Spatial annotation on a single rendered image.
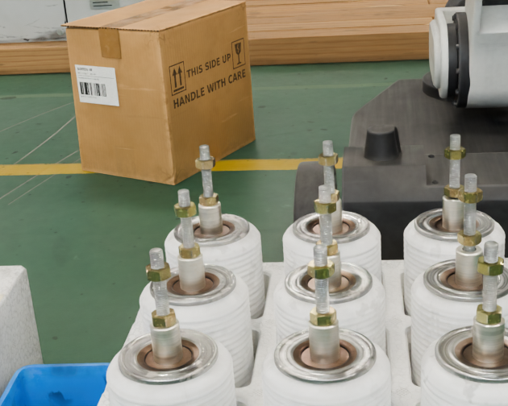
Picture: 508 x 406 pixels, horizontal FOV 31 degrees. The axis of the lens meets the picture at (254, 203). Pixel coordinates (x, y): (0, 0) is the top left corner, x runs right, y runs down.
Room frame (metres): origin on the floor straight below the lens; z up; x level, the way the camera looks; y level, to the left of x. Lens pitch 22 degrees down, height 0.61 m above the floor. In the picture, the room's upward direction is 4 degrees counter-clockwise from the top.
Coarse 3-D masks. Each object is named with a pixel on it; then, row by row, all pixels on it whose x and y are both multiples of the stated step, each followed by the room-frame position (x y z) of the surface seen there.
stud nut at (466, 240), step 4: (460, 232) 0.69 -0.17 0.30; (476, 232) 0.69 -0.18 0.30; (460, 236) 0.69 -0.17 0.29; (464, 236) 0.68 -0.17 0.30; (468, 236) 0.68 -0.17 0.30; (472, 236) 0.68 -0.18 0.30; (476, 236) 0.68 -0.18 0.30; (480, 236) 0.69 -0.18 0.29; (460, 240) 0.69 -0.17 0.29; (464, 240) 0.68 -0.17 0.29; (468, 240) 0.68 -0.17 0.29; (472, 240) 0.68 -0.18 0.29; (476, 240) 0.68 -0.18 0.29; (480, 240) 0.69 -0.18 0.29; (464, 244) 0.68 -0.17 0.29; (468, 244) 0.68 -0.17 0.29; (472, 244) 0.68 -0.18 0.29; (476, 244) 0.68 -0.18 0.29
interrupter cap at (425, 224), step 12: (420, 216) 0.83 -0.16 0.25; (432, 216) 0.83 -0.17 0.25; (480, 216) 0.82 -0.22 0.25; (420, 228) 0.80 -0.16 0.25; (432, 228) 0.80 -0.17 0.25; (444, 228) 0.80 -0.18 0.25; (480, 228) 0.79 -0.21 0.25; (492, 228) 0.79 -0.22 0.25; (444, 240) 0.77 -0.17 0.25; (456, 240) 0.77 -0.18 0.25
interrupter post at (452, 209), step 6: (444, 198) 0.80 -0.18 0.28; (450, 198) 0.80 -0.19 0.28; (444, 204) 0.80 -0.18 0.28; (450, 204) 0.80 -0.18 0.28; (456, 204) 0.80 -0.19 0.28; (462, 204) 0.80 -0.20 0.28; (444, 210) 0.80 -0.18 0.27; (450, 210) 0.80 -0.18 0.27; (456, 210) 0.80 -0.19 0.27; (462, 210) 0.80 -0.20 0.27; (444, 216) 0.80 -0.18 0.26; (450, 216) 0.80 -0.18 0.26; (456, 216) 0.80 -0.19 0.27; (462, 216) 0.80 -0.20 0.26; (444, 222) 0.80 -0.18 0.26; (450, 222) 0.80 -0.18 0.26; (456, 222) 0.80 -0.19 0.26; (462, 222) 0.80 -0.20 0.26; (450, 228) 0.80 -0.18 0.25; (456, 228) 0.80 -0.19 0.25; (462, 228) 0.80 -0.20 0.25
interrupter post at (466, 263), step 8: (456, 248) 0.69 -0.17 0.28; (480, 248) 0.69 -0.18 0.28; (456, 256) 0.69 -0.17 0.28; (464, 256) 0.68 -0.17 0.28; (472, 256) 0.68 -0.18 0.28; (480, 256) 0.68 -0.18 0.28; (456, 264) 0.69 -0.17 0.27; (464, 264) 0.68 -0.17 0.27; (472, 264) 0.68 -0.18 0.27; (456, 272) 0.69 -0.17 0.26; (464, 272) 0.68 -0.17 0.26; (472, 272) 0.68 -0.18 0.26; (456, 280) 0.69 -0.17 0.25; (464, 280) 0.68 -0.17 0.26; (472, 280) 0.68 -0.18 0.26; (480, 280) 0.68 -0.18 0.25
